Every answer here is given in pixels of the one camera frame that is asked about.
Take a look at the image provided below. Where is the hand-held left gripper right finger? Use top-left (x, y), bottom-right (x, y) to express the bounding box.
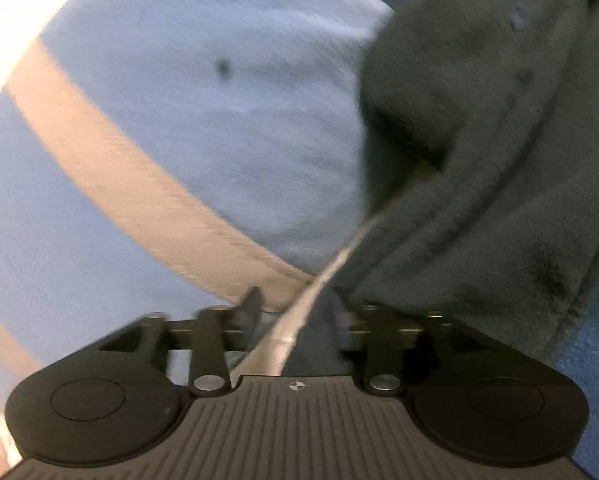
top-left (329, 290), bottom-right (461, 395)

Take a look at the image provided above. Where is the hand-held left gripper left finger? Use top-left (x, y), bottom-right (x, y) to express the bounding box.
top-left (97, 286), bottom-right (264, 395)

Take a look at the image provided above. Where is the blue hoodie with navy hood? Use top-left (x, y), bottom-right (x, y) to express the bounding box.
top-left (274, 0), bottom-right (599, 466)

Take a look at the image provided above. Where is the blue pillow with grey stripes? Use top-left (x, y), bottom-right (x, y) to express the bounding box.
top-left (0, 0), bottom-right (395, 411)

